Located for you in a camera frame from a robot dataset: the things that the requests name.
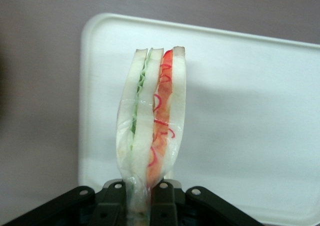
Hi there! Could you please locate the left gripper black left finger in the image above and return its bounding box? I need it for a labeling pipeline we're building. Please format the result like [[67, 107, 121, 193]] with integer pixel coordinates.
[[0, 178, 127, 226]]

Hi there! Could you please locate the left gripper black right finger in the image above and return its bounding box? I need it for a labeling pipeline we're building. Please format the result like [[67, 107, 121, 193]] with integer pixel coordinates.
[[150, 178, 266, 226]]

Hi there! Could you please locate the triangle sandwich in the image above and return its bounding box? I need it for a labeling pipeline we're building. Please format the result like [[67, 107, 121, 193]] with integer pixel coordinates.
[[115, 45, 188, 226]]

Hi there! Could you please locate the cream plastic serving tray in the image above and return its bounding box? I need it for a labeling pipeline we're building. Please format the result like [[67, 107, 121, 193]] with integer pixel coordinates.
[[77, 12, 320, 224]]

